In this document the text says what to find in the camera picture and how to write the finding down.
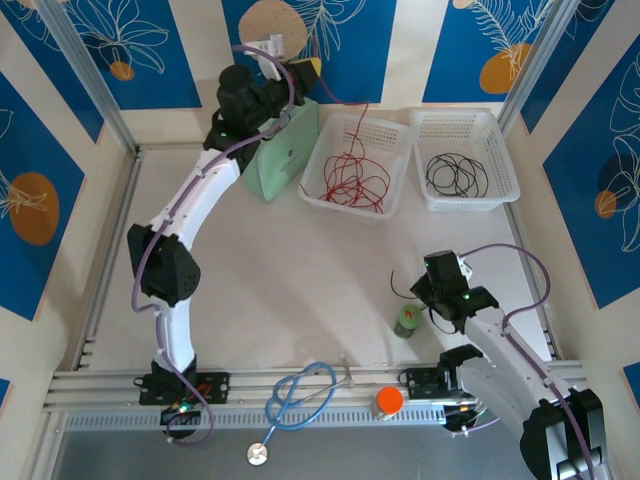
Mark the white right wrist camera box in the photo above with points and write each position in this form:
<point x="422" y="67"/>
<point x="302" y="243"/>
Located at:
<point x="466" y="267"/>

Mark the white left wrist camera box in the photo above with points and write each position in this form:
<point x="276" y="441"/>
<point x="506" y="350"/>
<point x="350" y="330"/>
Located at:
<point x="272" y="46"/>

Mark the blue stethoscope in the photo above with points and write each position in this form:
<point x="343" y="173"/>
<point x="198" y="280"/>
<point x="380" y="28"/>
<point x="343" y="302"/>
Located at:
<point x="256" y="454"/>

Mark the mint green fabric case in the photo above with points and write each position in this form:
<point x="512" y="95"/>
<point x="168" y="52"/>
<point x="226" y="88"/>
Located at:
<point x="285" y="165"/>

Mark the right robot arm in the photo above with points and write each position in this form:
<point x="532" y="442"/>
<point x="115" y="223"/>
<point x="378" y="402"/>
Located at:
<point x="505" y="345"/>

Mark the white perforated plastic basket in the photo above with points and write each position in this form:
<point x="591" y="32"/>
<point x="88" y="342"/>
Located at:
<point x="500" y="140"/>
<point x="385" y="135"/>

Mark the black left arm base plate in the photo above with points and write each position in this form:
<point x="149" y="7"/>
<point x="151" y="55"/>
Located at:
<point x="220" y="385"/>

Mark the aluminium cross rail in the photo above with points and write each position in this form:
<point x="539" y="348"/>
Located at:
<point x="250" y="390"/>

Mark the aluminium frame post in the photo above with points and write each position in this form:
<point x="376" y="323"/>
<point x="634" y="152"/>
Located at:
<point x="530" y="65"/>
<point x="85" y="65"/>

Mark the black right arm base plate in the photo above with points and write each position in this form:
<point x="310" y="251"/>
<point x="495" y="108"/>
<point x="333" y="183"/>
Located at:
<point x="420" y="382"/>

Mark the green jar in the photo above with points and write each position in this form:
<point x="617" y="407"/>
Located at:
<point x="406" y="325"/>

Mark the orange capped bottle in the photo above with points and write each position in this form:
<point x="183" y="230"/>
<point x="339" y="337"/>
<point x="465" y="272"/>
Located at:
<point x="389" y="399"/>

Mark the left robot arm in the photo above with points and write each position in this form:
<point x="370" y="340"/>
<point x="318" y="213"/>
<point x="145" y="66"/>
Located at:
<point x="200" y="195"/>

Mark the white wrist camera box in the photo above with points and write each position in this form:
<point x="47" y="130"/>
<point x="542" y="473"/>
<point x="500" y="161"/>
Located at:
<point x="272" y="46"/>
<point x="466" y="267"/>

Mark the grey metal sheet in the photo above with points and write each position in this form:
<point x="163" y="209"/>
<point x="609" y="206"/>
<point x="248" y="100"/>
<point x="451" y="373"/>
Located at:
<point x="400" y="455"/>

